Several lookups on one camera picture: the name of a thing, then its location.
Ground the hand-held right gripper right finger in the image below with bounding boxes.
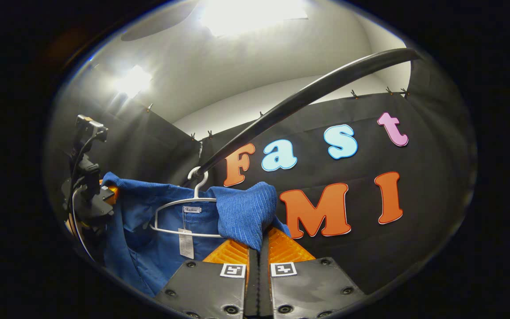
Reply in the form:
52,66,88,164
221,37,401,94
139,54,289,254
259,227,366,319

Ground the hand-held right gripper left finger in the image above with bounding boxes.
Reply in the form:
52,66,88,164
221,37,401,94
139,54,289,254
154,238,260,319

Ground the blue corduroy jacket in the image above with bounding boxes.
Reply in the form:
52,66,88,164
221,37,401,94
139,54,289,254
100,172,291,298

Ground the white plastic hanger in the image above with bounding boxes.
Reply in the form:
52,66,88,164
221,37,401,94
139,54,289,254
150,167,224,238

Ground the black metal clothes rack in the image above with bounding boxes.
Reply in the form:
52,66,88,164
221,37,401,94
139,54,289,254
181,47,423,187

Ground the small ceiling light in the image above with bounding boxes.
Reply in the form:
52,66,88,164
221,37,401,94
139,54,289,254
113,66,154,99

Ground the large ceiling light panel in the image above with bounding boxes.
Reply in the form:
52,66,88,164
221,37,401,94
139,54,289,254
202,0,309,36

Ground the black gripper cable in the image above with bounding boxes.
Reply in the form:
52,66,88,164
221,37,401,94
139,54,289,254
69,133,101,263

